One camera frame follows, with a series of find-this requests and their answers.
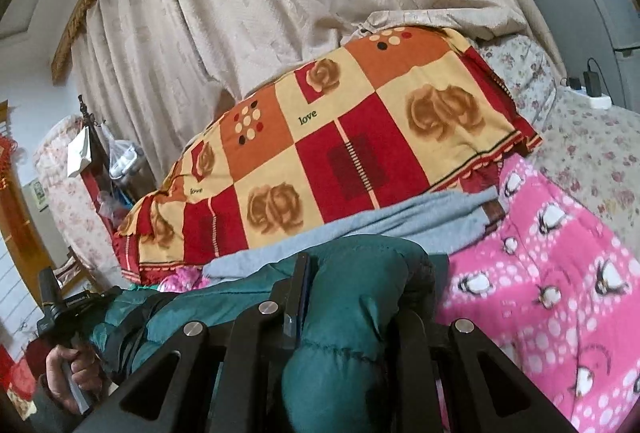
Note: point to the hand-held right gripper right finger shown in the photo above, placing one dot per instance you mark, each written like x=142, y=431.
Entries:
x=442, y=288

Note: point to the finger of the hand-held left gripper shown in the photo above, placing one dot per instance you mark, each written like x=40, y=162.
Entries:
x=97, y=299

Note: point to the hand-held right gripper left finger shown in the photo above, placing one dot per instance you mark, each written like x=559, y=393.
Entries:
x=302, y=308

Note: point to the dark green puffer jacket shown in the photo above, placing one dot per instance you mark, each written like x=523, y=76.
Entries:
x=350, y=303

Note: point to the person's left forearm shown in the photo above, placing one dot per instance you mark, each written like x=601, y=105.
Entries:
x=50, y=418

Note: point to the person's left hand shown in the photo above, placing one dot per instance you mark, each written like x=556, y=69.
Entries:
x=57, y=373

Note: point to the red cloth bag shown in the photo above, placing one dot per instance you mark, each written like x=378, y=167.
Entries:
x=22, y=378

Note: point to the light grey garment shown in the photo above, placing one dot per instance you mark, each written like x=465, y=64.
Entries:
x=400, y=218

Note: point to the floral chair cover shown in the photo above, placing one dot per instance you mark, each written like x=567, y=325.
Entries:
x=65, y=213

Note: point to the pink penguin print blanket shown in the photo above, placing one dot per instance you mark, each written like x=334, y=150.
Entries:
x=550, y=263

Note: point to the clear plastic bag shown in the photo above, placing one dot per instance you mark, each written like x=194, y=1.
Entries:
x=125, y=158

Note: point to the white paper bag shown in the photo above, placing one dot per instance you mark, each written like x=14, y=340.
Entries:
x=80, y=153

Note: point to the red hanging decoration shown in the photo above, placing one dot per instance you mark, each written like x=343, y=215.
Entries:
x=6, y=158

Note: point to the red yellow checked blanket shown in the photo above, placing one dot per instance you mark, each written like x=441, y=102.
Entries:
x=350, y=138

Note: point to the dark wooden coat rack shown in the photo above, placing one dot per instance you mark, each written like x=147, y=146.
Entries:
x=86, y=115

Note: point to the beige floral sofa cover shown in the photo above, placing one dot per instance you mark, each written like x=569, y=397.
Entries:
x=590, y=153

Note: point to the white power strip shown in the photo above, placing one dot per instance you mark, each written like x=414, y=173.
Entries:
x=597, y=102

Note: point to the black charger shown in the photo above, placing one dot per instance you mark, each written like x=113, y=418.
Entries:
x=595, y=83

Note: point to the beige patterned curtain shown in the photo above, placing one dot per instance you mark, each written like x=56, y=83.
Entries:
x=250, y=13

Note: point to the grey refrigerator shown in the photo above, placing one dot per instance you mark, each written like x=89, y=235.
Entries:
x=590, y=3

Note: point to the small green wall picture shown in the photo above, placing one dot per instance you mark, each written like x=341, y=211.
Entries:
x=38, y=195

